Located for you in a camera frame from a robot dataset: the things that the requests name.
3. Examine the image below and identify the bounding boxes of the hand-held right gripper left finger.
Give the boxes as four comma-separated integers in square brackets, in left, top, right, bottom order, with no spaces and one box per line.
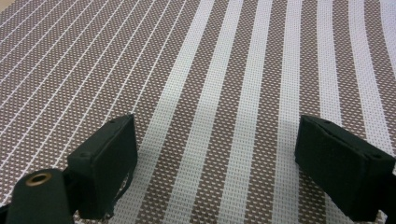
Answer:
[66,113,139,220]

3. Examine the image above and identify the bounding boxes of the thin black wire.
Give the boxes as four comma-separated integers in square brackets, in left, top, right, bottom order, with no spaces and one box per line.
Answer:
[109,172,133,217]

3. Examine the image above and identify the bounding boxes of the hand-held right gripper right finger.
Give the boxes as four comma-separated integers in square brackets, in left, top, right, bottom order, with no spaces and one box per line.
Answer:
[294,114,396,223]

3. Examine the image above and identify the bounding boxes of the brown white striped woven placemat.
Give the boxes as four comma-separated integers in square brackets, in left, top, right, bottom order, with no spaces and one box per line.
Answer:
[0,0,396,224]

